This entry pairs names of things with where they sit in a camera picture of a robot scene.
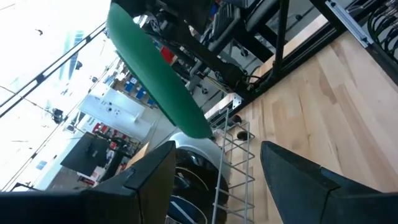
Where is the black aluminium rig frame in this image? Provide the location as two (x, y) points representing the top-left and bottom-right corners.
(203, 0), (398, 125)

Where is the shelf with blue bins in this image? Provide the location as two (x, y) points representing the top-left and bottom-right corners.
(123, 76), (156, 106)

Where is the black plate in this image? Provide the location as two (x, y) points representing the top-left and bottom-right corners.
(167, 195), (208, 224)

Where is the blue dashed ceiling strip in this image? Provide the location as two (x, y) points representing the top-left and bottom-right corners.
(58, 30), (85, 80)

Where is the red box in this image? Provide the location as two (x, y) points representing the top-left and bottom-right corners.
(160, 46), (175, 65)

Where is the green plate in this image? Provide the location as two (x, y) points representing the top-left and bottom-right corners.
(106, 2), (214, 139)

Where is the black monitor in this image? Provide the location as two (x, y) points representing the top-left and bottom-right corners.
(60, 132), (110, 177)

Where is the grey wire dish rack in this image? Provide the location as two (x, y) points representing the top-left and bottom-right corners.
(211, 108), (257, 224)

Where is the brown flower plate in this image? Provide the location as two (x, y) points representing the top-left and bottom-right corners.
(173, 148), (230, 224)

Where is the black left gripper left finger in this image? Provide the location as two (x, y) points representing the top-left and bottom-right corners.
(0, 140), (177, 224)

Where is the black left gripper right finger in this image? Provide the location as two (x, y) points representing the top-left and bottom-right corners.
(260, 141), (398, 224)

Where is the white column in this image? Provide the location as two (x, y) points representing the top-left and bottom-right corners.
(78, 88), (154, 141)

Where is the dark ceiling rail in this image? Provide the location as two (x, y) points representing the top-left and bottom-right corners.
(0, 22), (108, 118)

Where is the black ceiling spotlight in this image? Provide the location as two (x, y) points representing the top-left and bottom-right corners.
(51, 108), (65, 124)

